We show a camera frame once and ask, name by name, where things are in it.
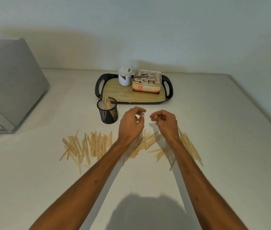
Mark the white plastic jar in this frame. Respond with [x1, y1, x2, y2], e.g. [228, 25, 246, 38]
[118, 67, 133, 87]

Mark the grey metal appliance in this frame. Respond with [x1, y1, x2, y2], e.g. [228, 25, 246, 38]
[0, 37, 51, 135]

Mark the person's left hand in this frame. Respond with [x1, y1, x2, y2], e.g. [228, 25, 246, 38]
[118, 106, 147, 144]

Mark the person's right hand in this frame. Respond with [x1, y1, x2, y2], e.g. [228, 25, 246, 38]
[149, 110, 180, 143]

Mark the scattered pile of wooden sticks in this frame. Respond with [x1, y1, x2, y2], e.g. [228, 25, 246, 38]
[59, 127, 204, 175]

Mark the person's right forearm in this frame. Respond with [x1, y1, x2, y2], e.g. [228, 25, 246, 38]
[166, 137, 248, 230]

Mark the row of sachets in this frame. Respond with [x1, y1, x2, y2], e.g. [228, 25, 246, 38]
[134, 72, 156, 84]

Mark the black tray with wooden base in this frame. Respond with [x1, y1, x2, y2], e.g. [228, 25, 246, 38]
[95, 73, 174, 105]

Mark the open cardboard sachet box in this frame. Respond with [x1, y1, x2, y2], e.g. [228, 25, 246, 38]
[132, 69, 162, 95]

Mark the bundle of upright wooden sticks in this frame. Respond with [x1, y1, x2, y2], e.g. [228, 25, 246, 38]
[101, 97, 113, 111]

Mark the person's left forearm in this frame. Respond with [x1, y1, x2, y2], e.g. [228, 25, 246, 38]
[29, 138, 129, 230]

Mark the black mesh cup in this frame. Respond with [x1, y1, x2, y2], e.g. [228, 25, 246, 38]
[97, 98, 119, 124]

